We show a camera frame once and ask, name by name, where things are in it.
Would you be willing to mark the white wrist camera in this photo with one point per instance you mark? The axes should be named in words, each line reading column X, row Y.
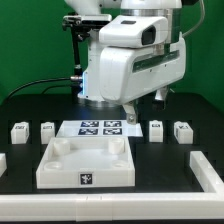
column 134, row 31

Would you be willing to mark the black camera on stand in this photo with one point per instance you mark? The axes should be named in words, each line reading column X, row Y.
column 86, row 28

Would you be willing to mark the white square tabletop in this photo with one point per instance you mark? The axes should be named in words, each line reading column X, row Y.
column 86, row 162

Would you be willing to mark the white L-shaped fence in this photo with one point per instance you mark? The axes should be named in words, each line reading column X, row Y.
column 207, row 204

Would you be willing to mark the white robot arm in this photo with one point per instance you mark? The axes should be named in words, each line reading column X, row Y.
column 170, row 9

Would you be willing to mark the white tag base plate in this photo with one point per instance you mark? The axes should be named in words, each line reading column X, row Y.
column 98, row 128

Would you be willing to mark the white block left edge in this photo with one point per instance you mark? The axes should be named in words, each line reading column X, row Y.
column 3, row 164

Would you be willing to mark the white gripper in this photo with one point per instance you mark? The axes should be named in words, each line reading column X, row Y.
column 127, row 74

